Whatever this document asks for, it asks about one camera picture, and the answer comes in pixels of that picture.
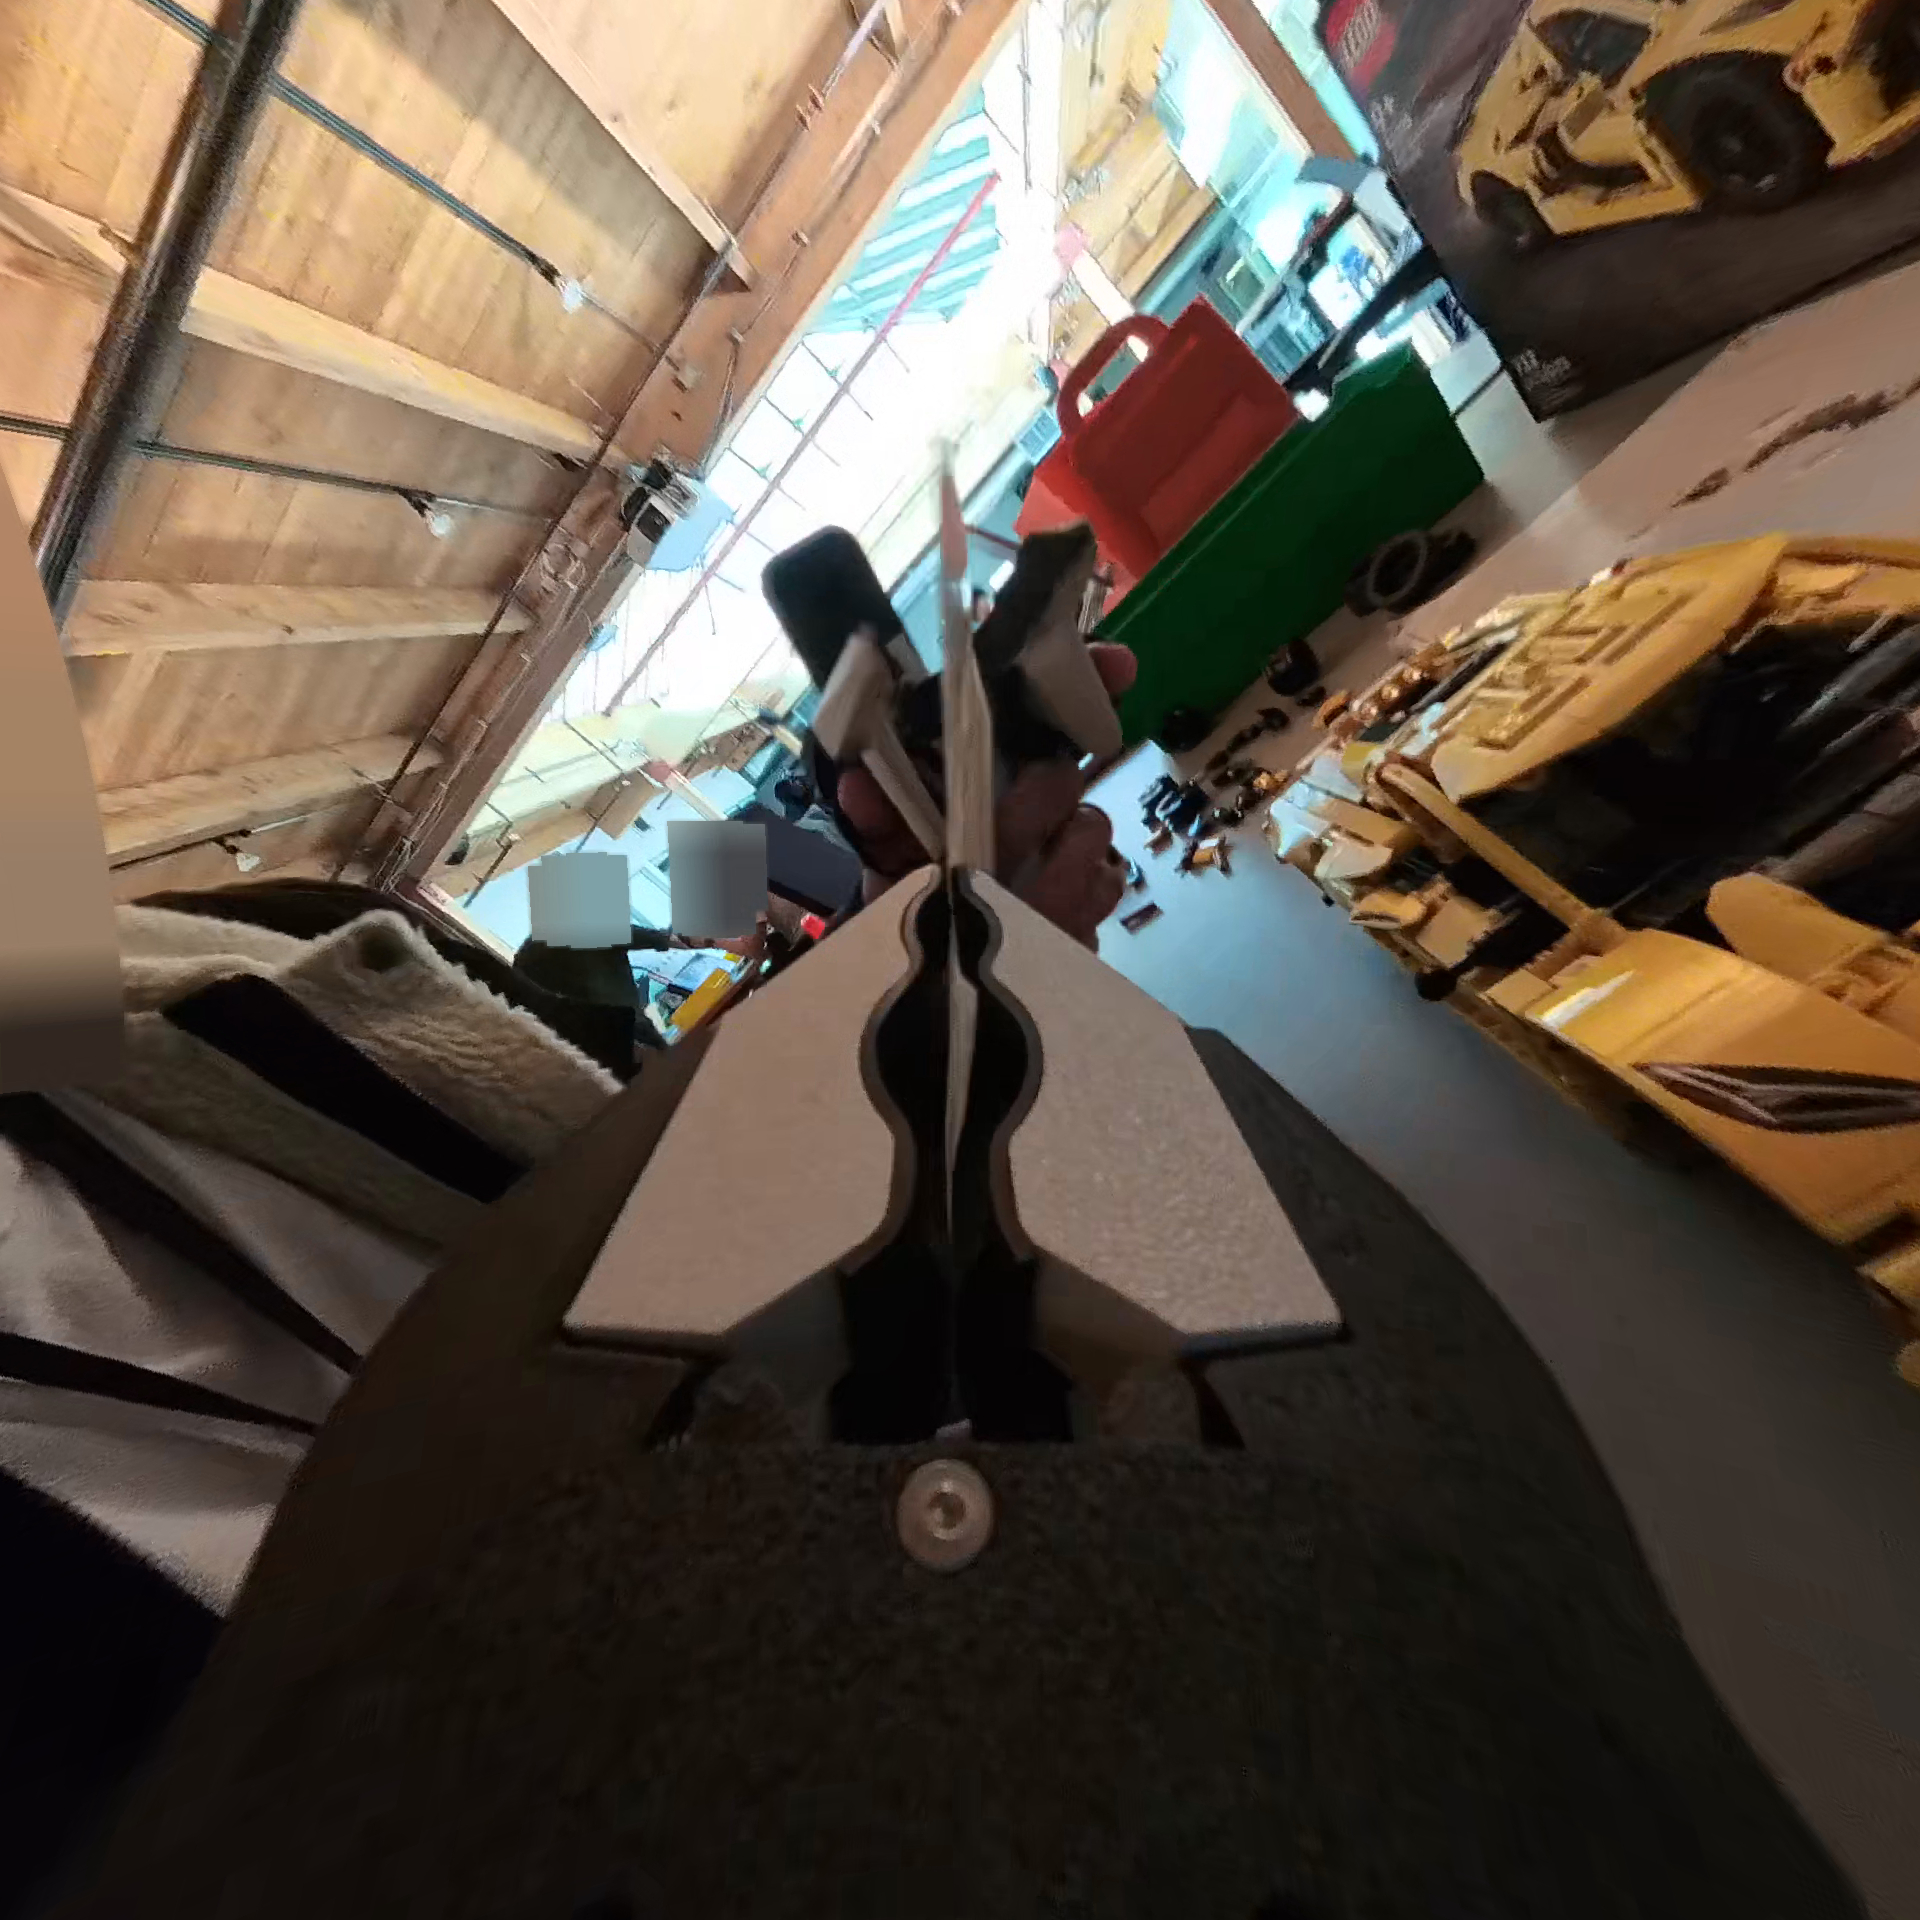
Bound red plastic bin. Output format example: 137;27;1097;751
1013;297;1304;584

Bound open instruction booklet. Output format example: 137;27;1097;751
1500;242;1920;580

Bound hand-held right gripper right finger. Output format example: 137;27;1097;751
957;868;1343;1444

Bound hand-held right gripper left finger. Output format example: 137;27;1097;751
564;868;954;1444

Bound loose black and yellow bricks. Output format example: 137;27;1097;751
1115;704;1293;936

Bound toy brick set box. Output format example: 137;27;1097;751
1316;0;1920;425

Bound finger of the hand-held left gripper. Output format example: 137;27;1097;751
1035;576;1130;764
810;632;950;859

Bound clear sticker sheet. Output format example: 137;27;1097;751
932;437;1003;1444

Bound green plastic bin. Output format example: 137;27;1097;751
1093;346;1489;754

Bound black shoulder strap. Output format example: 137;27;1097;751
0;975;518;1433

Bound person's left hand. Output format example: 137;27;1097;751
827;636;1144;952

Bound yellow toy brick car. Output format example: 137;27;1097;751
1266;531;1920;1388

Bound white shirt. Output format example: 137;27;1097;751
0;1094;454;1614

